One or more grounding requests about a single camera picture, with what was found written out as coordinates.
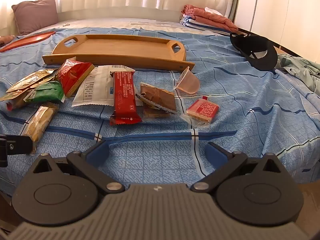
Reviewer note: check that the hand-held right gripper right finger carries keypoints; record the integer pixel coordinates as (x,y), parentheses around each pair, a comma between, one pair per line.
(215,155)

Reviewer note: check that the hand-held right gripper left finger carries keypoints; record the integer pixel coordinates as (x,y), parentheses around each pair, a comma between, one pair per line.
(97,153)

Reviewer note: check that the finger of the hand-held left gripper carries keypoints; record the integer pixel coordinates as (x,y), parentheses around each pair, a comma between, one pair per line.
(17,146)

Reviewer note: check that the pale yellow biscuit packet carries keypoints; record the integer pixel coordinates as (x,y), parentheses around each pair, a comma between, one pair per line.
(40,122)

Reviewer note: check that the small clear snack packet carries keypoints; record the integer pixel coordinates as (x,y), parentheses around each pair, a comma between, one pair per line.
(15,104)

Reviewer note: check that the square red cracker packet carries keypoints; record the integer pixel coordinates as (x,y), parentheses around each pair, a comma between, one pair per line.
(203,110)

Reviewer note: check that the yellow snack packet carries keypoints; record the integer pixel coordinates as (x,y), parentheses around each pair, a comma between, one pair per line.
(12,95)

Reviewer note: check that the green snack packet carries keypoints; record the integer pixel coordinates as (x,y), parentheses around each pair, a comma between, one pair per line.
(47,92)

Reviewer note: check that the long red snack bar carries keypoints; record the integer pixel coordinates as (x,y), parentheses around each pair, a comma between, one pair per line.
(124,97)

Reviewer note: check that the white snack packet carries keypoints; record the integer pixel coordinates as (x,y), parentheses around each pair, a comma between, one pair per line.
(97,90)

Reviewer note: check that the gold snack packet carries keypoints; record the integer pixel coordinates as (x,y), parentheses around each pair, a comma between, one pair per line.
(30,78)

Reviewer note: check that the clear jelly cup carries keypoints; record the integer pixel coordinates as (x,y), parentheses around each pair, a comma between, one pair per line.
(188,82)

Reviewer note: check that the red and gold nut packet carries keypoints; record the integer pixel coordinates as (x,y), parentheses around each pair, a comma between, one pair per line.
(75,76)

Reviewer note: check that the brown snack packet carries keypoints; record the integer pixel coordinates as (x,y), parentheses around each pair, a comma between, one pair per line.
(158,97)

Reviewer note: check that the blue checked bed sheet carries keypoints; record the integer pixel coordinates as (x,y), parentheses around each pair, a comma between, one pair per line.
(250,120)

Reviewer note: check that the small brown clear-wrapped snack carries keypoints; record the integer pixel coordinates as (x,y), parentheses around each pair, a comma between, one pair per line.
(155,114)

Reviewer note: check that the orange plastic tray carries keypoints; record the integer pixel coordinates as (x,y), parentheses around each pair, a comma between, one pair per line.
(25,40)

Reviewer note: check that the reddish brown object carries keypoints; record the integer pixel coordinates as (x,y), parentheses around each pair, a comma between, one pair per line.
(5,39)

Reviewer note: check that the black cap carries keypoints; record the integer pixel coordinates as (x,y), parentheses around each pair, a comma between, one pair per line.
(240,43)

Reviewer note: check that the pale green garment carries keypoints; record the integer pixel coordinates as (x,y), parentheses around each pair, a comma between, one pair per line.
(300,70)

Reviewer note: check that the white quilted mattress pad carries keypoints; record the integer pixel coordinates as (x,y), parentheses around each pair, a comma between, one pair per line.
(112,22)

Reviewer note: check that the purple pillow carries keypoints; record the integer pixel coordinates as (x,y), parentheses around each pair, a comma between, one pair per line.
(35,15)

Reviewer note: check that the folded blue striped blanket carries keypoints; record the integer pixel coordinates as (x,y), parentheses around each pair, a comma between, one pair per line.
(195,23)

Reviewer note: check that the folded blankets stack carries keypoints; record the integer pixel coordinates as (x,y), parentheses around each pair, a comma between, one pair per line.
(215,20)

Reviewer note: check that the white cloth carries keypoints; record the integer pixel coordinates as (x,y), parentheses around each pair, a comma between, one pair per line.
(212,10)

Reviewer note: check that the green curtain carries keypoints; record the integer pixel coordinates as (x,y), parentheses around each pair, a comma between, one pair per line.
(235,0)

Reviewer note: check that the white wardrobe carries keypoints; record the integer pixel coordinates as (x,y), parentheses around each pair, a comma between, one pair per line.
(275,5)

